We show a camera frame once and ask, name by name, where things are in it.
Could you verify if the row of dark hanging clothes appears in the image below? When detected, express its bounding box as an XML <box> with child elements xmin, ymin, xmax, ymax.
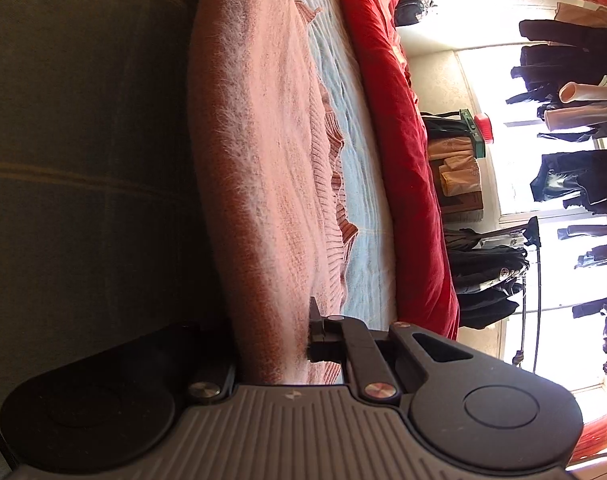
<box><xmin>506</xmin><ymin>17</ymin><xmax>607</xmax><ymax>386</ymax></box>

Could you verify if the green box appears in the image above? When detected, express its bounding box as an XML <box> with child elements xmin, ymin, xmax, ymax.
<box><xmin>459</xmin><ymin>109</ymin><xmax>488</xmax><ymax>160</ymax></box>

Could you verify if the wooden cabinet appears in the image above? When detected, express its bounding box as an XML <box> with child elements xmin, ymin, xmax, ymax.
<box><xmin>422</xmin><ymin>112</ymin><xmax>485</xmax><ymax>222</ymax></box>

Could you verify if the black bag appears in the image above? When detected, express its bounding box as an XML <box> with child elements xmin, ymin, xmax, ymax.
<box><xmin>394</xmin><ymin>0</ymin><xmax>438</xmax><ymax>28</ymax></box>

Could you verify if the pink knit sweater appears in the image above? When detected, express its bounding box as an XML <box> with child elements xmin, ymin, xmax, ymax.
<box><xmin>186</xmin><ymin>0</ymin><xmax>360</xmax><ymax>386</ymax></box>

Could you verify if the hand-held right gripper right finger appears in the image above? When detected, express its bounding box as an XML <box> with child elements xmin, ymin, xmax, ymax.
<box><xmin>306</xmin><ymin>296</ymin><xmax>475</xmax><ymax>407</ymax></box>

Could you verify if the cream garment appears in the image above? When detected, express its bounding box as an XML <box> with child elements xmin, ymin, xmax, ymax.
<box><xmin>543</xmin><ymin>81</ymin><xmax>607</xmax><ymax>134</ymax></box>

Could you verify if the red duvet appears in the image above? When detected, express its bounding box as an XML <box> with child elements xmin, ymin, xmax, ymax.
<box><xmin>329</xmin><ymin>0</ymin><xmax>460</xmax><ymax>341</ymax></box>

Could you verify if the beige clothing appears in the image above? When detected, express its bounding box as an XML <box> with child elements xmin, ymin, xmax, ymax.
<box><xmin>427</xmin><ymin>137</ymin><xmax>483</xmax><ymax>197</ymax></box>

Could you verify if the blue-grey plaid blanket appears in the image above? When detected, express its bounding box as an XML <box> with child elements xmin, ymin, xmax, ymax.
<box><xmin>0</xmin><ymin>0</ymin><xmax>399</xmax><ymax>461</ymax></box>

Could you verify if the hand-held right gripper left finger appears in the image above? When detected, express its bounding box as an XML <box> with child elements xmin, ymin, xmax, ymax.
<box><xmin>186</xmin><ymin>364</ymin><xmax>238</xmax><ymax>405</ymax></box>

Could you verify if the metal clothes rack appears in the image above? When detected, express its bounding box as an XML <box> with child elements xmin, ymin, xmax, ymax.
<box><xmin>511</xmin><ymin>216</ymin><xmax>545</xmax><ymax>372</ymax></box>

